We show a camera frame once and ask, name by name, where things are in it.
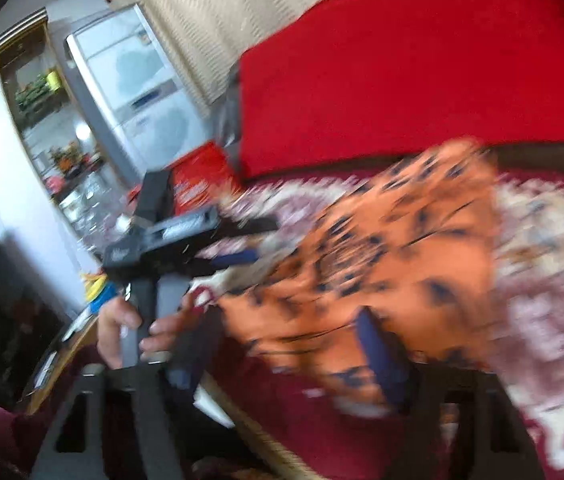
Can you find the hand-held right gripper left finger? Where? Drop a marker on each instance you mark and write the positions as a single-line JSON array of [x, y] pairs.
[[187, 355]]

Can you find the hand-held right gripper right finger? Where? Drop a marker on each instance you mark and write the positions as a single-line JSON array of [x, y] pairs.
[[382, 360]]

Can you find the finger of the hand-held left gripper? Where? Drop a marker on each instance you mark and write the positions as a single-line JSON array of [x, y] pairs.
[[249, 225], [232, 260]]

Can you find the orange floral blouse brown collar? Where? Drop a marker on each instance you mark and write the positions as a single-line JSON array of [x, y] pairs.
[[372, 270]]

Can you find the person's left hand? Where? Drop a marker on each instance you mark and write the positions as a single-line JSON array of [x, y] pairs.
[[109, 330]]

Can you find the red gift box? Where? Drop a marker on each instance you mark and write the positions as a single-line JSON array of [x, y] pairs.
[[199, 175]]

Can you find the yellow and blue round container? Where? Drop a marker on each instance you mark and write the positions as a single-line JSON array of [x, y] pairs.
[[99, 292]]

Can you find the grey cloth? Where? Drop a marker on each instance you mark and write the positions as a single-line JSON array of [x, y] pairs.
[[227, 115]]

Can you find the pink ornament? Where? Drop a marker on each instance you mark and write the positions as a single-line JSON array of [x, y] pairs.
[[57, 183]]

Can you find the orange artificial flowers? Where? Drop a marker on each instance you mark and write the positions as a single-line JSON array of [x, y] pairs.
[[68, 157]]

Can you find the wooden side table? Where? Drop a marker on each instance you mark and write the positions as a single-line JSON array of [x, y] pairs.
[[62, 355]]

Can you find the silver refrigerator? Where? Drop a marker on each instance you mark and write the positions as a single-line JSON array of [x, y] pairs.
[[132, 90]]

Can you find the black television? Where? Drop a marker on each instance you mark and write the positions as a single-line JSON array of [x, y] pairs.
[[2, 310]]

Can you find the glass display cabinet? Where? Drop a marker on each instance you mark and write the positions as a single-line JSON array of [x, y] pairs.
[[37, 125]]

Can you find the maroon white printed blanket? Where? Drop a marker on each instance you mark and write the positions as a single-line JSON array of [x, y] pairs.
[[552, 310]]

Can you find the green yellow plant ornament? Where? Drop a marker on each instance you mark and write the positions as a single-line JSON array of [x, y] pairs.
[[37, 91]]

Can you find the cream dotted curtain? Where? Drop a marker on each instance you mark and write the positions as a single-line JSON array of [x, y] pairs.
[[222, 15]]

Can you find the red cushion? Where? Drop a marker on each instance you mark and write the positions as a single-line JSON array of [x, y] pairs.
[[412, 70]]

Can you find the dark brown sofa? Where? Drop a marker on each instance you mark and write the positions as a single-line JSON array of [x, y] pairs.
[[552, 157]]

